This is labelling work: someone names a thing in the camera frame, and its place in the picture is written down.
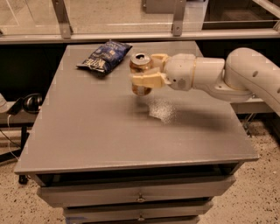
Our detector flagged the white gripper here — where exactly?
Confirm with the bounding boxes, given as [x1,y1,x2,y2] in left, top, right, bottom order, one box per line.
[129,53,196,91]

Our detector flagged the orange soda can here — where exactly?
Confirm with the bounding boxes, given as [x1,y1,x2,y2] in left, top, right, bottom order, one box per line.
[129,52,153,96]

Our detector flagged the blue chip bag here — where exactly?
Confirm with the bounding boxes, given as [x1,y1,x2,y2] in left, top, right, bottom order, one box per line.
[76,40,132,76]

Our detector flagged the white cable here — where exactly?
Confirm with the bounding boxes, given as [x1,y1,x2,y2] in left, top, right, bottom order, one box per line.
[5,114,19,161]

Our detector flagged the metal railing frame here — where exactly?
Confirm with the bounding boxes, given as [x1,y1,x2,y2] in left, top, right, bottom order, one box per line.
[0,0,280,45]

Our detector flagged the grey drawer cabinet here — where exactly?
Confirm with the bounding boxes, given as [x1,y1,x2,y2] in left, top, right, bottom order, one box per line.
[13,40,260,224]

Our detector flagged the grey drawer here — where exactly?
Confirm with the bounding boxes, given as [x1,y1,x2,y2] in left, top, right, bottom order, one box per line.
[64,200,213,224]
[38,175,235,207]

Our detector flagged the black headphones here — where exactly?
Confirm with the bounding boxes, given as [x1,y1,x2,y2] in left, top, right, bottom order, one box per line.
[7,94,43,116]

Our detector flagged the top grey drawer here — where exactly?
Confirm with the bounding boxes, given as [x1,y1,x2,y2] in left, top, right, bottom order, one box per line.
[38,175,235,207]

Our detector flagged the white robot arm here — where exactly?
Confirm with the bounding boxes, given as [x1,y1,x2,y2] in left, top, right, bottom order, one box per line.
[129,48,280,114]

